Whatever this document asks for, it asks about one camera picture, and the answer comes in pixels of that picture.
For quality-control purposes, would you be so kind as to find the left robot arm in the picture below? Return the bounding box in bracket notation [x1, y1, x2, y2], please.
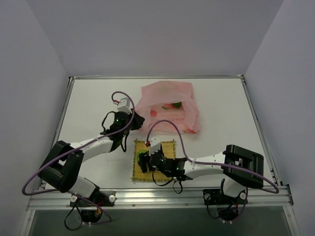
[37, 112, 145, 206]

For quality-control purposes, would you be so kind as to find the green fake guava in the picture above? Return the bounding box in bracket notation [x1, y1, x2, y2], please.
[137, 150, 148, 165]

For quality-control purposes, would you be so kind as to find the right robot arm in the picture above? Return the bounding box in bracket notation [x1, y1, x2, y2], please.
[136, 145, 264, 203]

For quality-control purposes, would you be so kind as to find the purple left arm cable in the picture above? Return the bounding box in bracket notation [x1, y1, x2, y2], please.
[22, 91, 136, 224]

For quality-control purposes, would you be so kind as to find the aluminium table frame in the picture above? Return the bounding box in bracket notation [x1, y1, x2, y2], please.
[26, 75, 295, 236]

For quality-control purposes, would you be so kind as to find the pink plastic bag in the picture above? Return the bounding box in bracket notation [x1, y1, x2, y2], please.
[135, 81, 200, 134]

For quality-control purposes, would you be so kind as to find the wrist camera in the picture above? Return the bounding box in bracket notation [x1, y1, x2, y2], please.
[117, 97, 132, 114]
[146, 137, 161, 156]

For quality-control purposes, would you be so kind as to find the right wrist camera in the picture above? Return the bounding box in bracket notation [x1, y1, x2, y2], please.
[146, 137, 161, 156]

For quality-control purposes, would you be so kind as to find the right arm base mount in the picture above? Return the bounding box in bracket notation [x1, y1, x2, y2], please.
[203, 188, 249, 224]

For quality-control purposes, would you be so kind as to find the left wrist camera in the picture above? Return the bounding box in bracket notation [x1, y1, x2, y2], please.
[117, 97, 132, 114]

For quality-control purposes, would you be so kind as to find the green fake pear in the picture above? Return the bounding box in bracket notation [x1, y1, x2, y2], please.
[171, 102, 182, 109]

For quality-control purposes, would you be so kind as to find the woven bamboo mat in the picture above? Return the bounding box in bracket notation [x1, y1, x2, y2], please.
[131, 139, 176, 182]

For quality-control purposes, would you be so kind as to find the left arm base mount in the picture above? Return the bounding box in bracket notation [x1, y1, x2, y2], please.
[70, 188, 116, 225]

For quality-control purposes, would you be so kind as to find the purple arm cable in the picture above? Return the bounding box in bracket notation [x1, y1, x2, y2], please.
[147, 119, 280, 219]
[22, 91, 136, 224]

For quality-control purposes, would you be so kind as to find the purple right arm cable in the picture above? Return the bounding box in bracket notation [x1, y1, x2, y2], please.
[147, 119, 280, 219]

